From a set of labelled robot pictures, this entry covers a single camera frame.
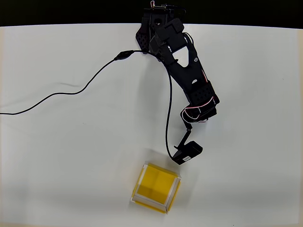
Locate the yellow box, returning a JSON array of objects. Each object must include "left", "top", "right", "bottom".
[{"left": 130, "top": 161, "right": 182, "bottom": 215}]

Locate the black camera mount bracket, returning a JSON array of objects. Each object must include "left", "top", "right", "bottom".
[{"left": 175, "top": 126, "right": 193, "bottom": 152}]

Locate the black camera cable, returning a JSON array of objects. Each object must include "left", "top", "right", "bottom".
[{"left": 0, "top": 49, "right": 177, "bottom": 159}]

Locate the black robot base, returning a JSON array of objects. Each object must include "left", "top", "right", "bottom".
[{"left": 135, "top": 1, "right": 187, "bottom": 56}]

